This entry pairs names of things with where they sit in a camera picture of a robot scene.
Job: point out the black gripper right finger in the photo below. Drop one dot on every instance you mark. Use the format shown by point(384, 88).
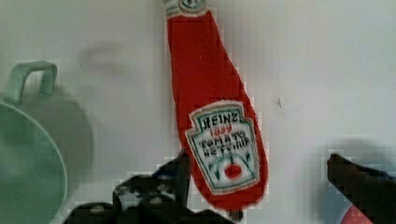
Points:
point(372, 191)

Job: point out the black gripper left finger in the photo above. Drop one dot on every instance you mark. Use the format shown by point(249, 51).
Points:
point(160, 198)

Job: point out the red plush ketchup bottle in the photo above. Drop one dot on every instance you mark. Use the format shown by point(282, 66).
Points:
point(216, 122)

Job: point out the light toy strawberry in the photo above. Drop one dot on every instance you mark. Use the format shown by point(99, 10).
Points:
point(354, 216)

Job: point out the green metal cup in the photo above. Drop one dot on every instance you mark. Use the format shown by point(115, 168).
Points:
point(45, 145)

